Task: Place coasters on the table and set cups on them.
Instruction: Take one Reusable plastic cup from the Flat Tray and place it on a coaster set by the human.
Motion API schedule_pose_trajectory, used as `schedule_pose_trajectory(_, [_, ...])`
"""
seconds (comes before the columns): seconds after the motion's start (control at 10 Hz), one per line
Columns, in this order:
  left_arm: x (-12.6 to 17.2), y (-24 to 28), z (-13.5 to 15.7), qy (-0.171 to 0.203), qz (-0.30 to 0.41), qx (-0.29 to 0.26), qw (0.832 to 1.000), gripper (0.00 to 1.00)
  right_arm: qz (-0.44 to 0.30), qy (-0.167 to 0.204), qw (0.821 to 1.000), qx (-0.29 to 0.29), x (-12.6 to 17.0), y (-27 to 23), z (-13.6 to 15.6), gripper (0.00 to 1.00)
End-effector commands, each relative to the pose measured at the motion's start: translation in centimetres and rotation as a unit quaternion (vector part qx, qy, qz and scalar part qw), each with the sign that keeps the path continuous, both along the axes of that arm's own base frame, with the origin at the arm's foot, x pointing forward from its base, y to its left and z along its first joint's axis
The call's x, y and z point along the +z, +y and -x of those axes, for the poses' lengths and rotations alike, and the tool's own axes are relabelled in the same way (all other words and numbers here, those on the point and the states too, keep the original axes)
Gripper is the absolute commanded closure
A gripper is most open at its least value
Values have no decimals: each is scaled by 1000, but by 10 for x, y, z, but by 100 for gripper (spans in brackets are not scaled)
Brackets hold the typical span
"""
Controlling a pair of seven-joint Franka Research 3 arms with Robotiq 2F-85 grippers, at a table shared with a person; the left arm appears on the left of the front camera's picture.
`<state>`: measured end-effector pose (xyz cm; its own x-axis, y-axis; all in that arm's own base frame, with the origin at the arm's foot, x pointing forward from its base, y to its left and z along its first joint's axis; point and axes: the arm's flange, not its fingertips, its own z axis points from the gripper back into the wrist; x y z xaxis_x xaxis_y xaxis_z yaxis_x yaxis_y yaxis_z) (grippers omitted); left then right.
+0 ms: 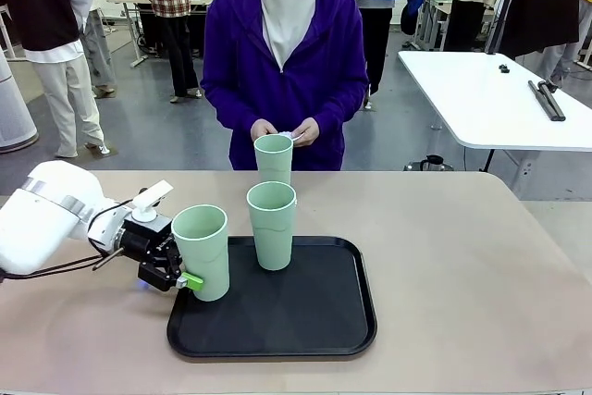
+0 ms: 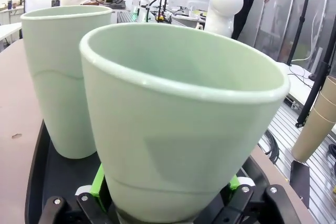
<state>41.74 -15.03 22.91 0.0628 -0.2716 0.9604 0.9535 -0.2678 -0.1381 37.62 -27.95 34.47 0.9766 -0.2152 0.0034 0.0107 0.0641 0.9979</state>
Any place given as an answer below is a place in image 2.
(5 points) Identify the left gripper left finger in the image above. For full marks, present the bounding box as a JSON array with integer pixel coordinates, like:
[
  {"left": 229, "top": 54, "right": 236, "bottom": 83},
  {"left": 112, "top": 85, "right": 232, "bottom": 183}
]
[{"left": 41, "top": 163, "right": 118, "bottom": 224}]

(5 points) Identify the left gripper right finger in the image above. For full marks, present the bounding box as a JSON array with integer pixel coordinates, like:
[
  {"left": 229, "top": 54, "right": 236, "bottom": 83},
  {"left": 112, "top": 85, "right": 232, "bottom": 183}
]
[{"left": 215, "top": 175, "right": 296, "bottom": 224}]

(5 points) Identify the pale green cup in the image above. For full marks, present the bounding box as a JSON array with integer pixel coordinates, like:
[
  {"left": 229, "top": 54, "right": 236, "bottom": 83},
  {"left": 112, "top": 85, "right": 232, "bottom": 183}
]
[
  {"left": 20, "top": 5, "right": 113, "bottom": 159},
  {"left": 79, "top": 23, "right": 291, "bottom": 222}
]

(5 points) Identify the black plastic tray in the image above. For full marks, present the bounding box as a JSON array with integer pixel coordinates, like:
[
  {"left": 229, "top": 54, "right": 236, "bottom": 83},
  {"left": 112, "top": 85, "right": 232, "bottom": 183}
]
[{"left": 25, "top": 119, "right": 271, "bottom": 224}]

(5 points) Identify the aluminium profile platform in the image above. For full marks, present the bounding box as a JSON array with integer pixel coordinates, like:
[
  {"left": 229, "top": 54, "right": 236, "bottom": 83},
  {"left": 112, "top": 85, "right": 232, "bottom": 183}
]
[{"left": 257, "top": 100, "right": 336, "bottom": 209}]

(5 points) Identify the brown cardboard tube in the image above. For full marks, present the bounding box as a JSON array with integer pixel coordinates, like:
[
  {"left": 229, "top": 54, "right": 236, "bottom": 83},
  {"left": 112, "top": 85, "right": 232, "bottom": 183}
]
[{"left": 290, "top": 76, "right": 336, "bottom": 163}]

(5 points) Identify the white table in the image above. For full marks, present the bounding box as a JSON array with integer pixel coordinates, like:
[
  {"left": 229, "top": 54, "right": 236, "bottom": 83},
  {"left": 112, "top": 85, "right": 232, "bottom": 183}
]
[{"left": 0, "top": 22, "right": 23, "bottom": 51}]

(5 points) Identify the black tripod stand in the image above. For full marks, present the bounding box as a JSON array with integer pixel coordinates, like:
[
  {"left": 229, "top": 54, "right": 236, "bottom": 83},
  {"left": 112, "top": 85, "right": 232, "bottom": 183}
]
[{"left": 286, "top": 0, "right": 322, "bottom": 66}]

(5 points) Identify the black coiled cable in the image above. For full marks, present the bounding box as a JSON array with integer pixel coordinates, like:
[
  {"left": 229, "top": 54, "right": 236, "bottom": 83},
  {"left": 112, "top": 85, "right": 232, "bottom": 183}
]
[{"left": 262, "top": 129, "right": 280, "bottom": 164}]

